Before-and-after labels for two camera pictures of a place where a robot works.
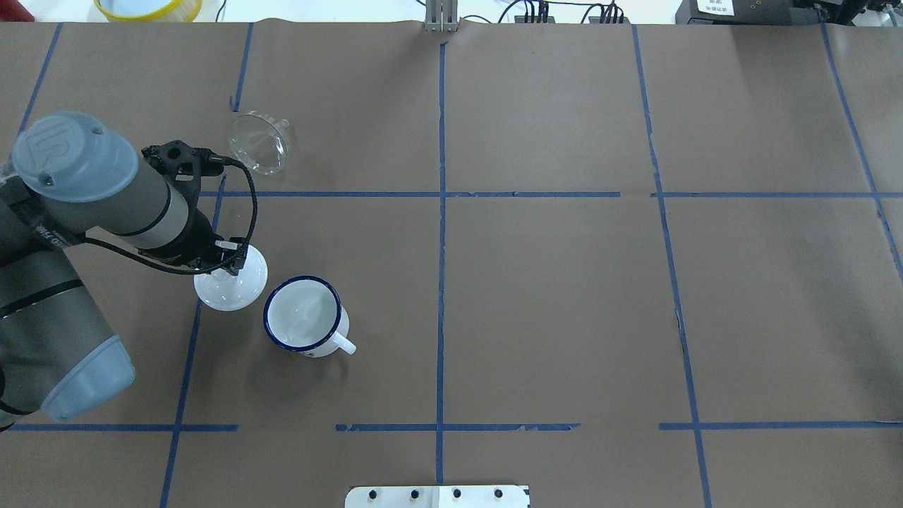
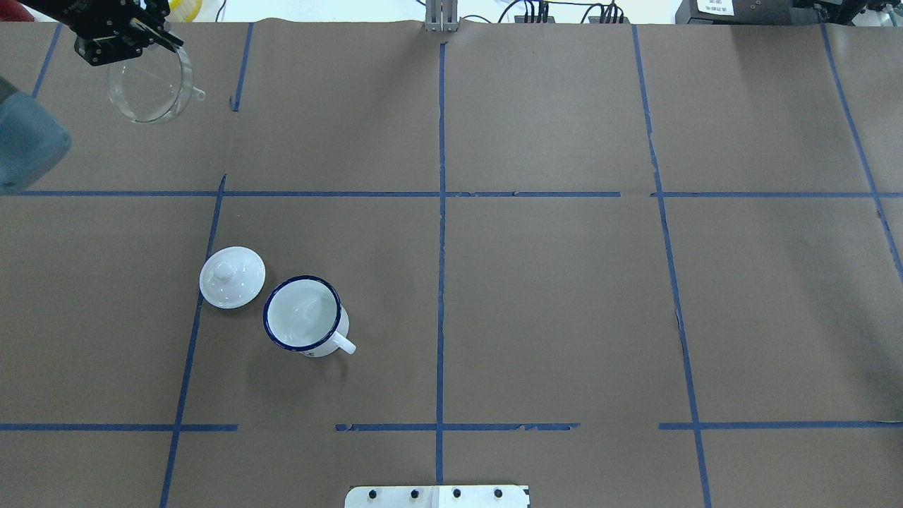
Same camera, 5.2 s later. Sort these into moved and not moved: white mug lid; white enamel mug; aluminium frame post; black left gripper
Moved: black left gripper
Not moved: aluminium frame post; white enamel mug; white mug lid
